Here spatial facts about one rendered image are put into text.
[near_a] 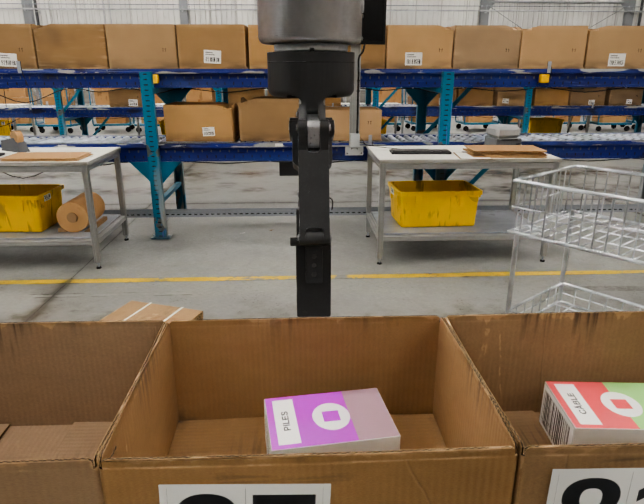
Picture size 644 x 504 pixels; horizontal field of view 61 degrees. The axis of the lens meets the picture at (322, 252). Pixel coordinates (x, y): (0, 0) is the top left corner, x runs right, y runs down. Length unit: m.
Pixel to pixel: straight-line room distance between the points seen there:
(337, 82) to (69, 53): 4.87
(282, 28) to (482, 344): 0.55
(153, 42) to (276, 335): 4.42
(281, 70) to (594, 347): 0.64
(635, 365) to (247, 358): 0.58
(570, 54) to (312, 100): 5.06
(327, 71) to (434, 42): 4.62
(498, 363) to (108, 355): 0.57
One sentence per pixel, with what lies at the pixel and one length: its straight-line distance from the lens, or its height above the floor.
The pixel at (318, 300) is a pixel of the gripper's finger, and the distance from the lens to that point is 0.48.
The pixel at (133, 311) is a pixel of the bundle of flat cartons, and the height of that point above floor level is 0.13.
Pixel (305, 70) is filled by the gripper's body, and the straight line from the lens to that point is 0.46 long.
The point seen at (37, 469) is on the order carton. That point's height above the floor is 1.04.
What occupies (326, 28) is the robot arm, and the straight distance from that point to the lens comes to 0.46.
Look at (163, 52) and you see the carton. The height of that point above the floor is 1.51.
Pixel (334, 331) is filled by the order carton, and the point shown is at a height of 1.03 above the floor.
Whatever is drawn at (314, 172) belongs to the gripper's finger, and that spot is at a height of 1.31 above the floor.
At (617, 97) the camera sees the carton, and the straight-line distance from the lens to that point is 10.49.
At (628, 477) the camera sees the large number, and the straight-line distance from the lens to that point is 0.64.
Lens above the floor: 1.39
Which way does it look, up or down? 19 degrees down
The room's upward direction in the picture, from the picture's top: straight up
